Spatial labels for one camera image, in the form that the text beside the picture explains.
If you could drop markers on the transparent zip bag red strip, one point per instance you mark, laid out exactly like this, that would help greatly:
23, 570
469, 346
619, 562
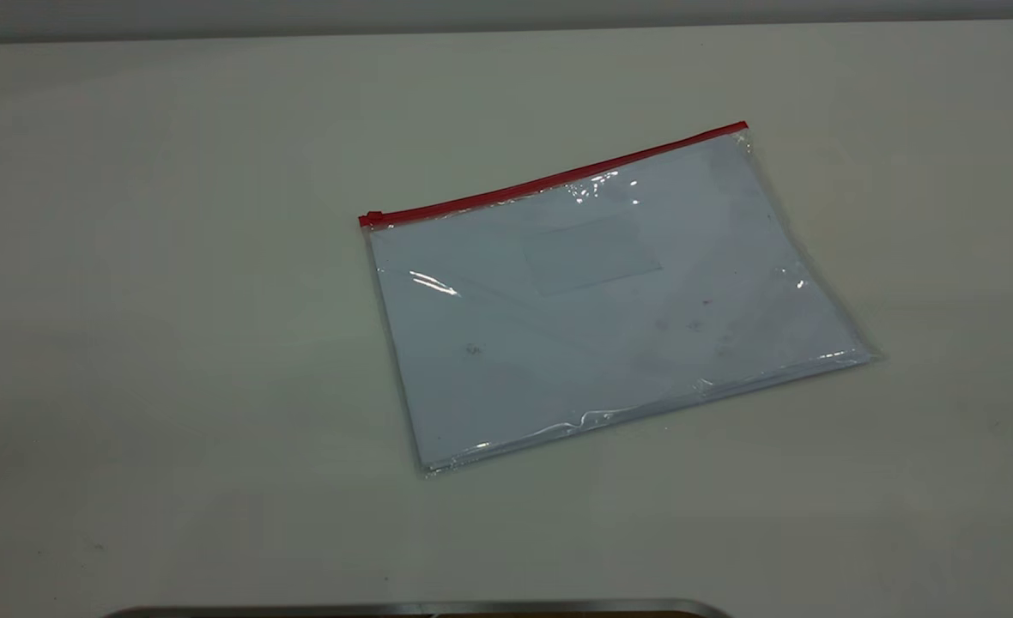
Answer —
609, 343

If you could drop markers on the red zipper slider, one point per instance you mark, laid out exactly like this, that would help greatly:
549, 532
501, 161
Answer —
373, 218

